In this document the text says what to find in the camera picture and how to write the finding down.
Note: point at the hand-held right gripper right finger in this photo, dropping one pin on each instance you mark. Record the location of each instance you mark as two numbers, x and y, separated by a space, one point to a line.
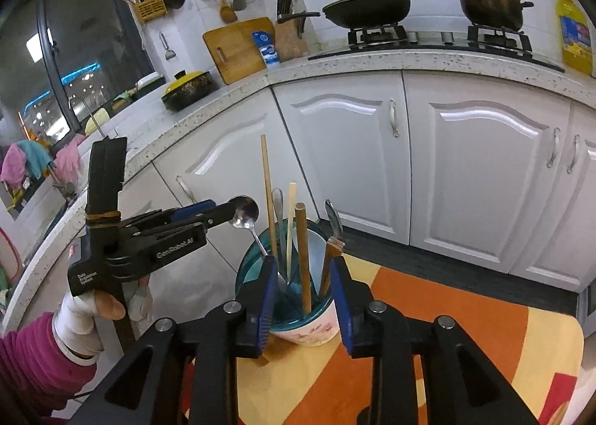
342 313

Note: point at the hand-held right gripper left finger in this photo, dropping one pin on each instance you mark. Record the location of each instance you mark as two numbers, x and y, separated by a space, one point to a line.
267 304

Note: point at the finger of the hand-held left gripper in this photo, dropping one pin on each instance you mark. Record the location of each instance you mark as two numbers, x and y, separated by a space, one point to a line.
191 211
219 216

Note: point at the small metal spoon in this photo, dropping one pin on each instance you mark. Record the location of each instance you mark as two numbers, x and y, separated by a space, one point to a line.
245 211

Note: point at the floral cup with teal inside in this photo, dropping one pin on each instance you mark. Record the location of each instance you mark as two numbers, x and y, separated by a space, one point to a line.
302 334

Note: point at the long light wooden chopstick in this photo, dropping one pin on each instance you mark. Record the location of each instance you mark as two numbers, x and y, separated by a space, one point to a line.
266 183

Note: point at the thick brown chopstick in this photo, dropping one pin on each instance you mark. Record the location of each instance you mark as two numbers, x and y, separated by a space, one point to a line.
302 257

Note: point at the medium metal spoon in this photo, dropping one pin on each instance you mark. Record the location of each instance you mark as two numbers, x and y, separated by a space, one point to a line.
278 201

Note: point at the pale short chopstick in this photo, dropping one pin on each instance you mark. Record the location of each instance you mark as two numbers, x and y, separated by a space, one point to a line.
292 220

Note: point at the large round metal spoon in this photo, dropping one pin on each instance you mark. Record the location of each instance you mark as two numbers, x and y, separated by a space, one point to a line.
334 220

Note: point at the person's left forearm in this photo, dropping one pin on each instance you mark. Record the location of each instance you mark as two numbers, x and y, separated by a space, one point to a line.
32 360

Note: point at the person's left hand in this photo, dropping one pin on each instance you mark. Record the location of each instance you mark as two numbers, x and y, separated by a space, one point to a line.
79 322

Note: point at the pink cloth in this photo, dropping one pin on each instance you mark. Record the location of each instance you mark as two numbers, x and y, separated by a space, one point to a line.
70 157

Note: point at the white cabinet door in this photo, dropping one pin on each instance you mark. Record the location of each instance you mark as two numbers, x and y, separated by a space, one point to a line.
582 220
340 159
484 183
223 145

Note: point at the teal cloth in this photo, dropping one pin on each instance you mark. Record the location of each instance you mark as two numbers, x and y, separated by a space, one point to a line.
37 155

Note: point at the white dish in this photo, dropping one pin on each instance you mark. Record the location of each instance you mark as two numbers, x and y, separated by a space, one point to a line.
149 81

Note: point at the black pot with yellow lid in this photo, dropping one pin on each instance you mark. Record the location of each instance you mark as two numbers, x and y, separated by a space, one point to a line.
188 89

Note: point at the orange and yellow patterned cloth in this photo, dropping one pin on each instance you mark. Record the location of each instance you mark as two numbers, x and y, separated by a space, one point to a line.
465 313

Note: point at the metal peeler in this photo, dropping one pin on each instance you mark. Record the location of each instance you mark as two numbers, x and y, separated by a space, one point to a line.
170 52

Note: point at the dark window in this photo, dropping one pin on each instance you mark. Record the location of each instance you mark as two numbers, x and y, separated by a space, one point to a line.
79 34

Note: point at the wooden cutting board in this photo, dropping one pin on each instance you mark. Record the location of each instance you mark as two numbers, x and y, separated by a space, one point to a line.
237 48

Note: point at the blue and white carton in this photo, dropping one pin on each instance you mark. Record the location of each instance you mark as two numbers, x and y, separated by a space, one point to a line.
266 48

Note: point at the wooden knife block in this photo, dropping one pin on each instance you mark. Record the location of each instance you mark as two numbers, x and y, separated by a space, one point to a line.
291 41

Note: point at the speckled kitchen countertop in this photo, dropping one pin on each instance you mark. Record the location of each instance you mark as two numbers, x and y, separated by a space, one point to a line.
349 64

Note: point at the black wok with lid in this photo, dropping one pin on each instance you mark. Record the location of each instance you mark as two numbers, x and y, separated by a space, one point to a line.
368 8

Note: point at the gas stove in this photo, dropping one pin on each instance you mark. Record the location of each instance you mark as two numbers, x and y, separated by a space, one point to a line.
433 45

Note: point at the dark stock pot with lid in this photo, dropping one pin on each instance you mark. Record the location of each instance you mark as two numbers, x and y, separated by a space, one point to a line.
489 3

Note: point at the yellow oil bottle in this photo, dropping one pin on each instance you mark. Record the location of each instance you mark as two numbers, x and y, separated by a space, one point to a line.
575 34

